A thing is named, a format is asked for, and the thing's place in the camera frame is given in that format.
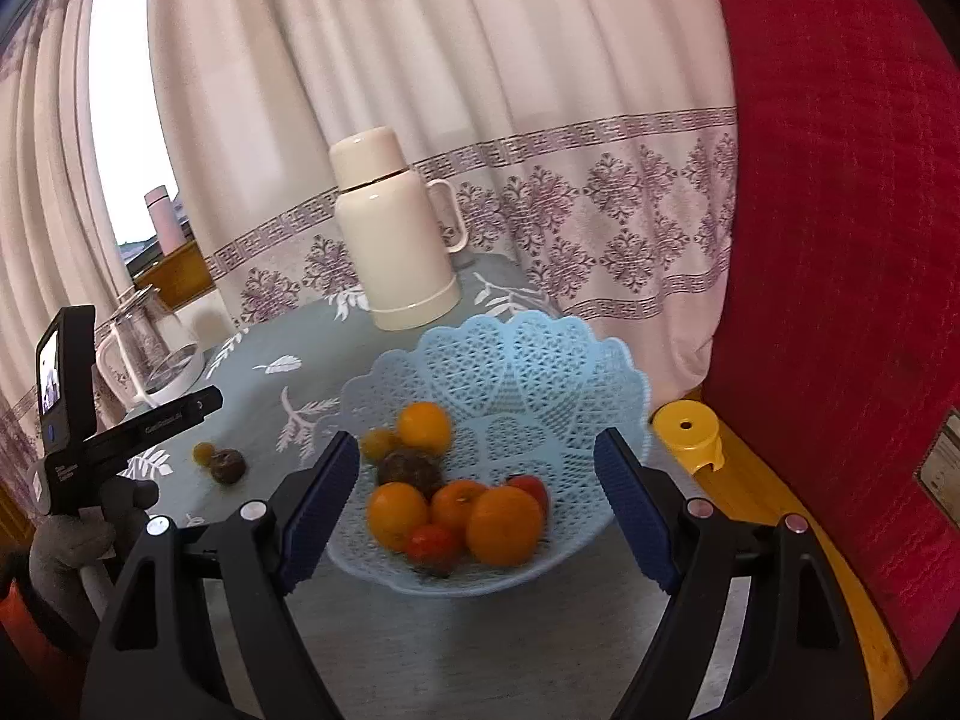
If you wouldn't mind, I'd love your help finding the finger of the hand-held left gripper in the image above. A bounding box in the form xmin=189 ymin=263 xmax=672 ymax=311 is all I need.
xmin=124 ymin=388 xmax=224 ymax=458

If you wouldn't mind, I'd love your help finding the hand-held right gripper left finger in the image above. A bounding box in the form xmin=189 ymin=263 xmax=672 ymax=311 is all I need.
xmin=79 ymin=431 xmax=361 ymax=720

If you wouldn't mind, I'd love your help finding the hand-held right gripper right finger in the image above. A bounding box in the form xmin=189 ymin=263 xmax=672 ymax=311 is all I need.
xmin=592 ymin=427 xmax=871 ymax=720

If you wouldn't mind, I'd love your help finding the brown kiwi fruit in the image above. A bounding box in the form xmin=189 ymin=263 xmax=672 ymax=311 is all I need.
xmin=208 ymin=448 xmax=247 ymax=485

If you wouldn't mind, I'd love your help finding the large orange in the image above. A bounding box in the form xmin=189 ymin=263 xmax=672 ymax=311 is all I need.
xmin=465 ymin=486 xmax=545 ymax=567
xmin=367 ymin=481 xmax=430 ymax=552

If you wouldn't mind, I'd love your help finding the purple passion fruit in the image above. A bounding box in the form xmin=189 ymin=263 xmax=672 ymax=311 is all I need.
xmin=375 ymin=448 xmax=443 ymax=500

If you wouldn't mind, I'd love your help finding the small red tomato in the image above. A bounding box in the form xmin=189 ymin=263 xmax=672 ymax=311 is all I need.
xmin=508 ymin=474 xmax=550 ymax=518

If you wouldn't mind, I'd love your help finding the large red tomato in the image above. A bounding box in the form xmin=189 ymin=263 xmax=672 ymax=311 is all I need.
xmin=406 ymin=525 xmax=462 ymax=567

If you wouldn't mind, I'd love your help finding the small orange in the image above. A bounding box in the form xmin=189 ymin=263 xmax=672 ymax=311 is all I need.
xmin=396 ymin=401 xmax=453 ymax=457
xmin=430 ymin=478 xmax=488 ymax=537

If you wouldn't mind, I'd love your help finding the light blue plastic basket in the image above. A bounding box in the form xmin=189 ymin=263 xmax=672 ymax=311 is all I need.
xmin=326 ymin=315 xmax=652 ymax=598

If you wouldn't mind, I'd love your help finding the person's left forearm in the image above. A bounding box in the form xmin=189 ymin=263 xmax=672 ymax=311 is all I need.
xmin=0 ymin=551 xmax=98 ymax=720

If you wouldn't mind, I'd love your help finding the person's left hand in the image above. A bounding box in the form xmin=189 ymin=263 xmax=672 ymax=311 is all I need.
xmin=28 ymin=476 xmax=160 ymax=616

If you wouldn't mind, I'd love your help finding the yellow plastic stool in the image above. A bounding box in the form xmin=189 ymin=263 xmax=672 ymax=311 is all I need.
xmin=649 ymin=400 xmax=727 ymax=475

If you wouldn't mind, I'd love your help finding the wooden window sill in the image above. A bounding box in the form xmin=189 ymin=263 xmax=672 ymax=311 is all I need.
xmin=124 ymin=236 xmax=218 ymax=316

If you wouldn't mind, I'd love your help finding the pink bottle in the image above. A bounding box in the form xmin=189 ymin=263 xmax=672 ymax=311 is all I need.
xmin=144 ymin=185 xmax=187 ymax=256

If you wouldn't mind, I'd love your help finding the grey leaf-print tablecloth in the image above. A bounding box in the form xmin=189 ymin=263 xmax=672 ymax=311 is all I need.
xmin=67 ymin=251 xmax=751 ymax=720

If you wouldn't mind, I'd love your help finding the patterned beige curtain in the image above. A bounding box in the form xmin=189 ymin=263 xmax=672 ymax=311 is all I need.
xmin=146 ymin=0 xmax=740 ymax=406
xmin=0 ymin=0 xmax=140 ymax=481

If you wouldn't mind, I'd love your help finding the cream thermos flask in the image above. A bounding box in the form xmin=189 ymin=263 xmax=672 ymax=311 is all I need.
xmin=328 ymin=127 xmax=470 ymax=332

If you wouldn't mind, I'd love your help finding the grey tag on red cloth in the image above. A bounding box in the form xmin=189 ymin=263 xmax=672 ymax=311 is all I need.
xmin=913 ymin=409 xmax=960 ymax=518

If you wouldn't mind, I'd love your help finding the window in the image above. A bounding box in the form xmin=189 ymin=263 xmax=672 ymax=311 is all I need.
xmin=88 ymin=0 xmax=185 ymax=260

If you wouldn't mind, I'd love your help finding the red cloth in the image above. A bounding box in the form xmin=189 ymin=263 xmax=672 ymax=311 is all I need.
xmin=694 ymin=0 xmax=960 ymax=680

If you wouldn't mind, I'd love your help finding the glass kettle with white handle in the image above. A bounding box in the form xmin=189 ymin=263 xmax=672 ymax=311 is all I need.
xmin=91 ymin=283 xmax=207 ymax=413

